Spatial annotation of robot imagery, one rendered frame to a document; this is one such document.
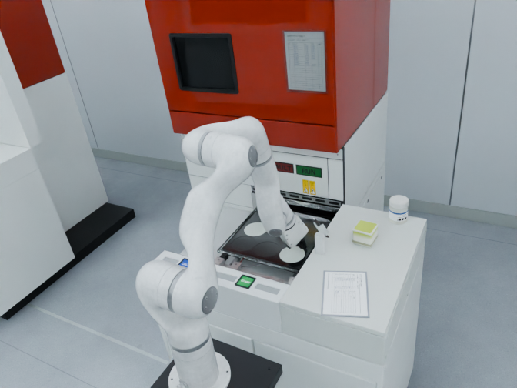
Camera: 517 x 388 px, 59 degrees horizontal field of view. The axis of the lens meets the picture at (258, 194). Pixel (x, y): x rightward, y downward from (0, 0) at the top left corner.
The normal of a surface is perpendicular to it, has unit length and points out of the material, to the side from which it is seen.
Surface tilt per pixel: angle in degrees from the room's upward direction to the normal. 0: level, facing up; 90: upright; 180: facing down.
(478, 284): 0
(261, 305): 90
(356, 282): 0
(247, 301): 90
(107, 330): 0
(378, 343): 90
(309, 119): 90
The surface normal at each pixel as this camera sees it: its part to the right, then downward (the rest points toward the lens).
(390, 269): -0.11, -0.85
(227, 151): -0.47, -0.20
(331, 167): -0.47, 0.50
